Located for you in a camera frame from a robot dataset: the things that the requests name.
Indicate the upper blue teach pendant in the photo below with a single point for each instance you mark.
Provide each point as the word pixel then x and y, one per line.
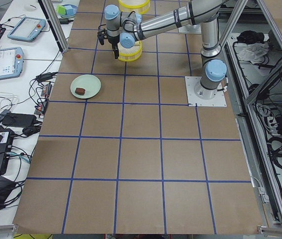
pixel 27 29

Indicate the green foam block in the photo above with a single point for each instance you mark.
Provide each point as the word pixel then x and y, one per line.
pixel 61 10

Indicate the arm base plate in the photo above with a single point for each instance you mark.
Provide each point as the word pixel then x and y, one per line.
pixel 197 96
pixel 190 29

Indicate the blue foam block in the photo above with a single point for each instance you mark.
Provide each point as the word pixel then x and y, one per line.
pixel 69 10

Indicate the black power adapter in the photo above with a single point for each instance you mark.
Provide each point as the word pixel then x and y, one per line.
pixel 18 120

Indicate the blue plate with blocks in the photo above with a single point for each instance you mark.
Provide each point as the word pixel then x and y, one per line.
pixel 69 16

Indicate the blue teach pendant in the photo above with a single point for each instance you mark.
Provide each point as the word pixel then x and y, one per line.
pixel 27 29
pixel 11 62

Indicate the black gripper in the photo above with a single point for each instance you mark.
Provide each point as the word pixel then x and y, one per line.
pixel 113 42

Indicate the yellow steamer layer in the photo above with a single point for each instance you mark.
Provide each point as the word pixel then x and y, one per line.
pixel 139 6
pixel 130 54

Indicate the small black power brick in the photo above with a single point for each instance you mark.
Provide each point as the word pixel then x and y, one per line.
pixel 64 21

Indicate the white cloth pile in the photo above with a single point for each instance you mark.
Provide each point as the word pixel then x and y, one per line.
pixel 254 53

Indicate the brown steamed bun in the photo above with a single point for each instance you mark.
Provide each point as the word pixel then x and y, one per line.
pixel 80 91

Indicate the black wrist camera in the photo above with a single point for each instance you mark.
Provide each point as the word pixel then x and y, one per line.
pixel 102 34

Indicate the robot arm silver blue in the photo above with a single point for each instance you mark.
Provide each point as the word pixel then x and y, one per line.
pixel 126 28

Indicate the aluminium frame post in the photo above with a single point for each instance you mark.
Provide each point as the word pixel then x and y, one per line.
pixel 55 26

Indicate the light green plate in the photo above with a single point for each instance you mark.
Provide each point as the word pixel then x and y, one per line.
pixel 90 83

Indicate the lower blue teach pendant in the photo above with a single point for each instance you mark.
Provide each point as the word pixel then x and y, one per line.
pixel 11 62

